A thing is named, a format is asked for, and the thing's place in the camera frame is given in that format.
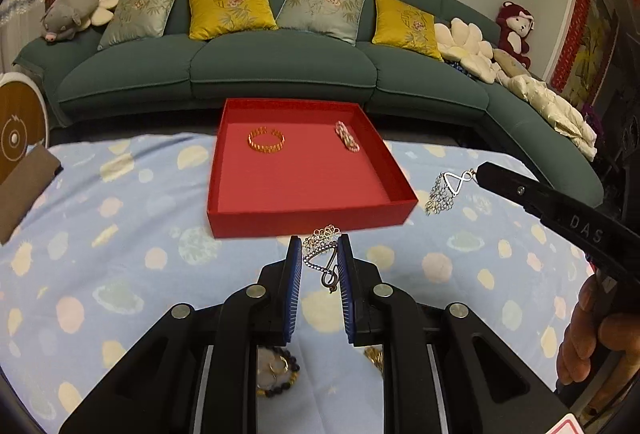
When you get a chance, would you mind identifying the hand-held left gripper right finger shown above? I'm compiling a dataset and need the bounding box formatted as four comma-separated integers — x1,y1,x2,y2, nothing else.
337,234,586,434

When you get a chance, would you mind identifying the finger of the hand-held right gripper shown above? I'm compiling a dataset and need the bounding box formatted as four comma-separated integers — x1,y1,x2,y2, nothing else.
475,162,640,287

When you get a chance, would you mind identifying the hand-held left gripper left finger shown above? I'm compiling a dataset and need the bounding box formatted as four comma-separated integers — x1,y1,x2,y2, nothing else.
59,235,304,434

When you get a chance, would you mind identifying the silver filigree drop earring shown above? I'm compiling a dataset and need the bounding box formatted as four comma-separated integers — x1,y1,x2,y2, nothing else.
425,169,476,215
302,224,346,295

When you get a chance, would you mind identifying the black bead bracelet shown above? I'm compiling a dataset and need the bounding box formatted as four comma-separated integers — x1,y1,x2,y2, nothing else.
257,348,301,397

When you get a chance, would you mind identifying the red shallow box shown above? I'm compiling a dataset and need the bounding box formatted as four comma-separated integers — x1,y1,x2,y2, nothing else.
206,97,419,240

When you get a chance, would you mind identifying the person's right hand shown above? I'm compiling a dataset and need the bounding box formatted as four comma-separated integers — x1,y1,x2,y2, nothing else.
556,271,640,387

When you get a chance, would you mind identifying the cream quilted blanket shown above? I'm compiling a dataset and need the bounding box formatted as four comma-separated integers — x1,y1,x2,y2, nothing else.
505,74,598,160

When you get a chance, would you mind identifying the beige plush toy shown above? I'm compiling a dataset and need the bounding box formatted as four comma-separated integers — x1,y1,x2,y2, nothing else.
492,48,531,77

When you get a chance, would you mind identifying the white flower cushion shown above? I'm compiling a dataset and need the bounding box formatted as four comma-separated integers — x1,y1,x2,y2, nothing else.
432,17,501,85

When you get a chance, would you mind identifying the red monkey plush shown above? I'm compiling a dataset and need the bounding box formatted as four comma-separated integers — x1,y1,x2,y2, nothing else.
495,0,535,69

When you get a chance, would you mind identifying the blue planet print tablecloth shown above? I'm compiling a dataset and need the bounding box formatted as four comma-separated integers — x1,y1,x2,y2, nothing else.
0,131,621,434

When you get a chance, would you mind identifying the yellow embroidered cushion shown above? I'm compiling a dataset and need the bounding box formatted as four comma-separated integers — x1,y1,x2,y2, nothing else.
371,0,445,62

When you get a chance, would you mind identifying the green sofa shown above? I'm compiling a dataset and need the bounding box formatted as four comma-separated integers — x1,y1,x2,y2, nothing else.
12,0,603,210

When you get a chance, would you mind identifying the large grey embroidered cushion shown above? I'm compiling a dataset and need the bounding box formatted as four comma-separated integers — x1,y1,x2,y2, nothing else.
275,0,369,46

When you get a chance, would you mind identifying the brown pouch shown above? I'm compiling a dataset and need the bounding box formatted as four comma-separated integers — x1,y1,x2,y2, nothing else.
0,146,63,245

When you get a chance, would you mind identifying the yellow cushion with round motif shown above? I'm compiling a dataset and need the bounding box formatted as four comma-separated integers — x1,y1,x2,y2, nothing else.
187,0,278,41

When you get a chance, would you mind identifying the round white wooden machine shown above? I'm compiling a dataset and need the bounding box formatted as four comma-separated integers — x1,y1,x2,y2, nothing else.
0,72,50,187

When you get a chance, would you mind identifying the small grey embroidered cushion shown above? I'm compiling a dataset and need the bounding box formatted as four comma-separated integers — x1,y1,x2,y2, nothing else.
97,0,184,51

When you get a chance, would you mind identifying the grey pig plush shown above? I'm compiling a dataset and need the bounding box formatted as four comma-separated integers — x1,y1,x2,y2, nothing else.
40,0,103,45

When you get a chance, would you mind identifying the gold chain bracelet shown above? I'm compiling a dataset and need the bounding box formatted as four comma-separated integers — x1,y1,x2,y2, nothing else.
247,126,286,156

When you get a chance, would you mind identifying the pink pearl bracelet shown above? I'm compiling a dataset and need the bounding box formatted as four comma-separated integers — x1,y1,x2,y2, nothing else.
334,120,361,155

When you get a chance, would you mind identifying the red bordered wall hanging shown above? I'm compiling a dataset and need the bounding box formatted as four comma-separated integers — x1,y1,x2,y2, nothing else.
550,0,621,107

